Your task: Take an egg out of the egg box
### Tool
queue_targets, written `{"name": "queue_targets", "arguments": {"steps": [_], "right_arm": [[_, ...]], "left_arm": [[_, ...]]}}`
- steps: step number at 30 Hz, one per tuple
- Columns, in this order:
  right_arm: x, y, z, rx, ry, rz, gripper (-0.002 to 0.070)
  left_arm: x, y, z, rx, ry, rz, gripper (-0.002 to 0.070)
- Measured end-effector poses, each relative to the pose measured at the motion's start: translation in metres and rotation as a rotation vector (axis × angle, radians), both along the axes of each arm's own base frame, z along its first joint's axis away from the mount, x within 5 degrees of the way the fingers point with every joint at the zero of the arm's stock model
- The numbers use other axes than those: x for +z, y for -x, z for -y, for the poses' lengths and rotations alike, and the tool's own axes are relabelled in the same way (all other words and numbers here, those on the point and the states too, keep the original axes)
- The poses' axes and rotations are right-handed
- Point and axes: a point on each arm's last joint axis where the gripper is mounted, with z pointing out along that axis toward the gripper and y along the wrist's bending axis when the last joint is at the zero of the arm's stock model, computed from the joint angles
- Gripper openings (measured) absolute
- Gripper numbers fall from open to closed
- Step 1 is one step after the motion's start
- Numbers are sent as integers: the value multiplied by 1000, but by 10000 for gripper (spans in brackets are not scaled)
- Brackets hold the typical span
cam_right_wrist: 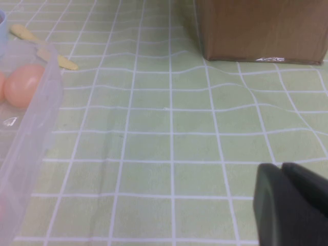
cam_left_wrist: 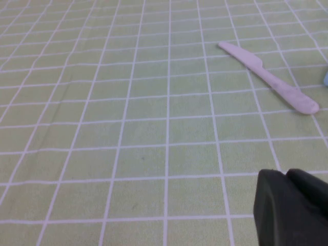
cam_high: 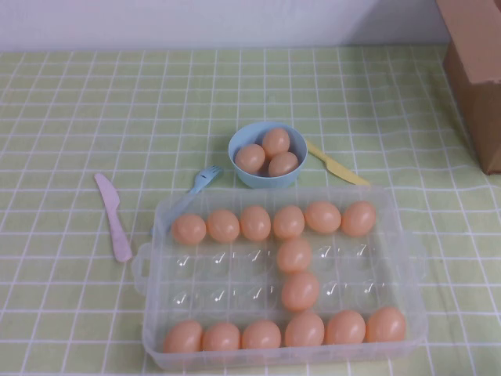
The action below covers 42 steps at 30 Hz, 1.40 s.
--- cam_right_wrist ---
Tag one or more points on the brown cardboard box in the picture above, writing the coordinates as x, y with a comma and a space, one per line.
256, 25

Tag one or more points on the orange plastic egg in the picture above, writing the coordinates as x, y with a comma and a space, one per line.
1, 85
23, 85

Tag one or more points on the green checked tablecloth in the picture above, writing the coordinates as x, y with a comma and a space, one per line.
153, 128

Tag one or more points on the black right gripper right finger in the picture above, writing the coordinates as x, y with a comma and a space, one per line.
307, 184

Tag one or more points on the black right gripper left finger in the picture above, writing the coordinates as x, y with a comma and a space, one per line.
282, 217

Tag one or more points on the clear plastic egg box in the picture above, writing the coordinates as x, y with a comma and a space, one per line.
30, 128

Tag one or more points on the yellow plastic knife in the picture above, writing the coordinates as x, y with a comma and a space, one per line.
21, 32

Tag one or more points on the light blue bowl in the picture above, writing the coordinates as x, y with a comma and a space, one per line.
2, 25

